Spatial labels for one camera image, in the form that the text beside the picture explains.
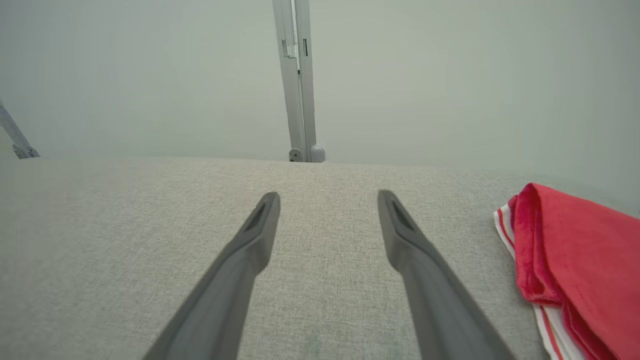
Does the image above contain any red Bulls 23 jersey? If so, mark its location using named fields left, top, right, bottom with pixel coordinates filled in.
left=493, top=182, right=640, bottom=360

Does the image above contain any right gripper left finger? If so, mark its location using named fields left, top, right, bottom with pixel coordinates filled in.
left=142, top=191, right=282, bottom=360

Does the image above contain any grey metal wall post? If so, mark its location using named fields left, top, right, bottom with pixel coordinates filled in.
left=272, top=0, right=319, bottom=163

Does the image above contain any slanted grey metal post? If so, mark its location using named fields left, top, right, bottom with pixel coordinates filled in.
left=0, top=100, right=41, bottom=160

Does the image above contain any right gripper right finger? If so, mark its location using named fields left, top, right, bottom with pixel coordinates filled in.
left=377, top=189, right=516, bottom=360

